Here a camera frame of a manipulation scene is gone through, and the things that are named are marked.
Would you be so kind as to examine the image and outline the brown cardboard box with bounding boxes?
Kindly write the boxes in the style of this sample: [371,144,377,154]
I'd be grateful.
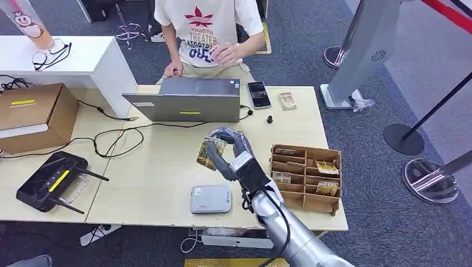
[0,82,80,155]

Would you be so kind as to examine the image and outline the pale card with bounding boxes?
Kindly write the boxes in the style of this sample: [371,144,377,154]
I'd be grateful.
[278,92,298,111]

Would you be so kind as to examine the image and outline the glasses with black strap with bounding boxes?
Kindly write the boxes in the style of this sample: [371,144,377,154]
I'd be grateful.
[31,38,72,71]

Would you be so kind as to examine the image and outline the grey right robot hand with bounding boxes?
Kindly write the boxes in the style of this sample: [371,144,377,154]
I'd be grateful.
[205,126,255,182]

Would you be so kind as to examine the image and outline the white power strip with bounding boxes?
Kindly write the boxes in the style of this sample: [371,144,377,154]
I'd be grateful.
[200,228,274,250]
[80,224,122,247]

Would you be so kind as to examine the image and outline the short black cable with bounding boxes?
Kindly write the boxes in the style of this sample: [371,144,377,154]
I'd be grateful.
[76,99,140,122]

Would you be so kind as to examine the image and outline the silver kiosk stand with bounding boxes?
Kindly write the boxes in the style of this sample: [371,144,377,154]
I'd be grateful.
[319,0,402,111]

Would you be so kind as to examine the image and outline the orange cup with snowman print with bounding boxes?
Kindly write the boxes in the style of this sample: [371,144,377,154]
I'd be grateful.
[0,0,56,51]

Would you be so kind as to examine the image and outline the flat grey device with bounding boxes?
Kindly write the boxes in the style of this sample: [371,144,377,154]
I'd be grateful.
[190,185,233,215]

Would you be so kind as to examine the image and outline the black smartphone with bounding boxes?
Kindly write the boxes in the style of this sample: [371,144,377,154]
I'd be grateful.
[247,81,272,110]

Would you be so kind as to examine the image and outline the black wifi router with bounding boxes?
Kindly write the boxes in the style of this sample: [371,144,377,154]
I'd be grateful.
[16,151,110,215]

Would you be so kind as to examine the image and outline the red barrier belt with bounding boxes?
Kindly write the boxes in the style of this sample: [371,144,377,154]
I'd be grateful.
[422,0,472,34]

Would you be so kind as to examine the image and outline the person's left hand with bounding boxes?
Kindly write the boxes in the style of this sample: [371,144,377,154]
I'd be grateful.
[210,41,242,66]

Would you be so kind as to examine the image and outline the white cable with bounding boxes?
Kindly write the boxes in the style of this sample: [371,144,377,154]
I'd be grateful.
[180,235,203,254]

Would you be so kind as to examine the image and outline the chrome chair base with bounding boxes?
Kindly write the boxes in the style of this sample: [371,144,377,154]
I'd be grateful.
[113,22,144,51]

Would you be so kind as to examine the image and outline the long black cable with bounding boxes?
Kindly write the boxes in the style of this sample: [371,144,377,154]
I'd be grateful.
[0,105,254,160]

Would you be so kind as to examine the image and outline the black stanchion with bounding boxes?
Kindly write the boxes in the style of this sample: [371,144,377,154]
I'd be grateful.
[383,72,472,156]

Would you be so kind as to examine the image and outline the wooden card box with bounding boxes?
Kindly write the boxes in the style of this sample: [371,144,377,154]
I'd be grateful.
[269,144,343,217]

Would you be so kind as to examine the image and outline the person in white printed shirt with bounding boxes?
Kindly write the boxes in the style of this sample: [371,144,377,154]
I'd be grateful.
[154,0,266,87]

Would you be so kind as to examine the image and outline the chrome stanchion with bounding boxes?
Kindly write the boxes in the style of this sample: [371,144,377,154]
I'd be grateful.
[323,0,367,70]
[401,149,472,205]

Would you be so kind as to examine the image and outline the black cable bundle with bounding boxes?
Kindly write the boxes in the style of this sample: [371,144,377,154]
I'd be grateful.
[0,75,35,91]

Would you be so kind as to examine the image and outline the green and yellow printed card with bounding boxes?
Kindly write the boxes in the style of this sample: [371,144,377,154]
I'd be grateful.
[196,137,228,172]

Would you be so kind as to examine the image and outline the person's right hand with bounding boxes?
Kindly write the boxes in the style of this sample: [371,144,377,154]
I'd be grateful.
[164,61,184,78]

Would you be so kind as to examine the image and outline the grey laptop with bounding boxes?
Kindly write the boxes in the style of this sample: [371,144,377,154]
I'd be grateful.
[122,77,241,123]

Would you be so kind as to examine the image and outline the person in jeans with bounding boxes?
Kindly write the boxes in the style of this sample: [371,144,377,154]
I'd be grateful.
[5,254,53,267]

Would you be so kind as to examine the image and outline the yellow floor tape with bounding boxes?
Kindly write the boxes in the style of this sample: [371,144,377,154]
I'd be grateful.
[183,258,290,267]

